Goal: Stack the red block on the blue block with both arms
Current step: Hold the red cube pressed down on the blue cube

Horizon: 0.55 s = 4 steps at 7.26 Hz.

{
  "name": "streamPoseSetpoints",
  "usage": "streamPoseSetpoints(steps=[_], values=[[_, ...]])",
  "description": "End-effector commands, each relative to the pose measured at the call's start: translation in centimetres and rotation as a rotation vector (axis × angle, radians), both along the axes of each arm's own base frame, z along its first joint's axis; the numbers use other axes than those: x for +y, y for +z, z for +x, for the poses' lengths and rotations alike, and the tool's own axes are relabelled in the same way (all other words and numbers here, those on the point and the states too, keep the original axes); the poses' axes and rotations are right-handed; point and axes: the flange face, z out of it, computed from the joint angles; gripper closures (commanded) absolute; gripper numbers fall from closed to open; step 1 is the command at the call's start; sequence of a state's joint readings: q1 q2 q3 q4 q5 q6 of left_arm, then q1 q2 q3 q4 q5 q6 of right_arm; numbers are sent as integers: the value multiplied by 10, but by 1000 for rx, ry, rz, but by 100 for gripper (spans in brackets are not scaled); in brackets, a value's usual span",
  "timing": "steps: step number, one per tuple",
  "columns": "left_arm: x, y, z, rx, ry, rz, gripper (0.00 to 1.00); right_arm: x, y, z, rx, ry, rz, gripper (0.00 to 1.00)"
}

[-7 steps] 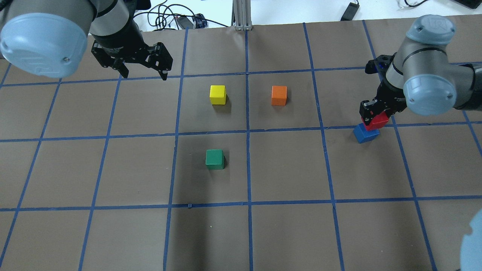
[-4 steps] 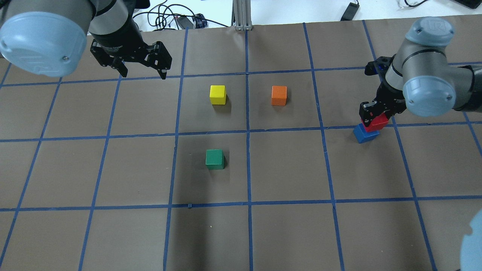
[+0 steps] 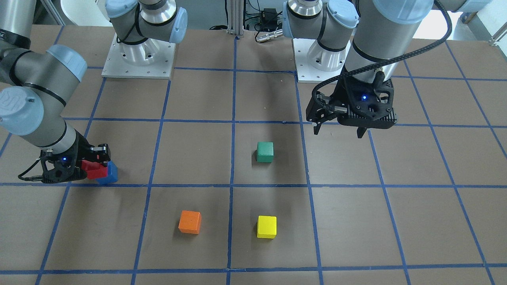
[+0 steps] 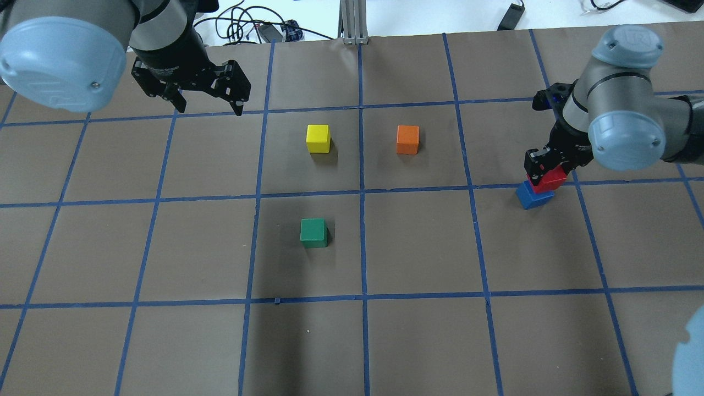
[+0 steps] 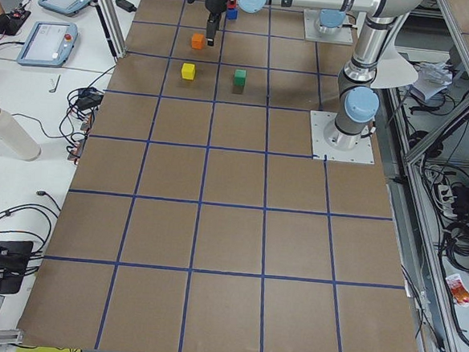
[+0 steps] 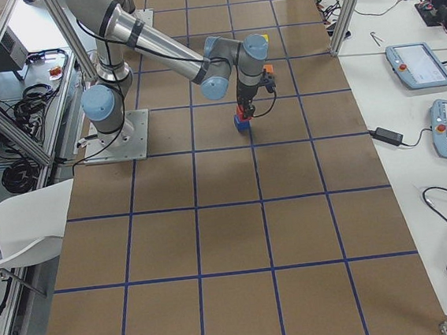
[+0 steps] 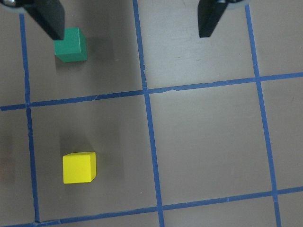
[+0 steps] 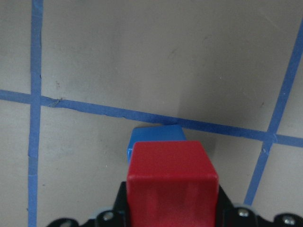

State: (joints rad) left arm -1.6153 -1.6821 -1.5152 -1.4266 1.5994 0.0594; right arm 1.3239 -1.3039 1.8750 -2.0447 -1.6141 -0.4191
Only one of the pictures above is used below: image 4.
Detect red wooden block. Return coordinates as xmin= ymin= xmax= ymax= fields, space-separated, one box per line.
xmin=528 ymin=166 xmax=568 ymax=195

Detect blue wooden block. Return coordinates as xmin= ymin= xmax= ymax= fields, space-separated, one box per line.
xmin=516 ymin=180 xmax=555 ymax=210

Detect yellow wooden block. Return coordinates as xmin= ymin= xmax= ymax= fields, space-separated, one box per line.
xmin=306 ymin=124 xmax=332 ymax=153

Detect orange wooden block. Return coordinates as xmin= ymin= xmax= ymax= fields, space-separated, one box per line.
xmin=395 ymin=125 xmax=420 ymax=155

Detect green wooden block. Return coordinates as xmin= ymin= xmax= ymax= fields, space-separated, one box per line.
xmin=300 ymin=218 xmax=329 ymax=249

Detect black power adapter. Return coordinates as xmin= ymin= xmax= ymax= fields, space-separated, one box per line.
xmin=496 ymin=3 xmax=525 ymax=31

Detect brown paper table mat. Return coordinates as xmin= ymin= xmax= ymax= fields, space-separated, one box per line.
xmin=2 ymin=27 xmax=702 ymax=395

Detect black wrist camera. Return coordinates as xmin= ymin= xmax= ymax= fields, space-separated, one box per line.
xmin=531 ymin=82 xmax=574 ymax=119

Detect black cable bundle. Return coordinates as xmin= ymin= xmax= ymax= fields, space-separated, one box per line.
xmin=194 ymin=4 xmax=336 ymax=45

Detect aluminium frame post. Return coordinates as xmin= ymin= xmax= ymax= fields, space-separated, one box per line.
xmin=338 ymin=0 xmax=369 ymax=45

